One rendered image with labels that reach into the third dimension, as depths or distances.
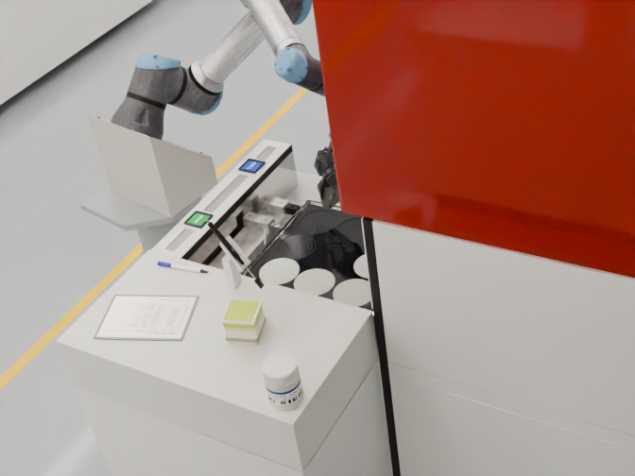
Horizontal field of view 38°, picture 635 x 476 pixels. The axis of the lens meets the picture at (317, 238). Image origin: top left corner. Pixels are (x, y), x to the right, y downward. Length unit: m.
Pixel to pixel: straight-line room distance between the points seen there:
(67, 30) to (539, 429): 4.19
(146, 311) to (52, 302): 1.76
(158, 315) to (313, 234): 0.49
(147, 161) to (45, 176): 2.14
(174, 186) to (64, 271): 1.45
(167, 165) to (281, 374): 0.99
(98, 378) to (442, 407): 0.78
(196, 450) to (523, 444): 0.72
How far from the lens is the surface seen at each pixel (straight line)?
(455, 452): 2.23
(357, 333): 1.97
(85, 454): 3.23
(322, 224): 2.39
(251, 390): 1.89
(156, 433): 2.16
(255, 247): 2.38
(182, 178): 2.66
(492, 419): 2.09
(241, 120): 4.75
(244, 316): 1.95
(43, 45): 5.52
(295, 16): 2.55
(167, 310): 2.12
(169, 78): 2.65
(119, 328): 2.12
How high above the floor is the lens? 2.32
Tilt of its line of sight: 37 degrees down
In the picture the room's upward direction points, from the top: 9 degrees counter-clockwise
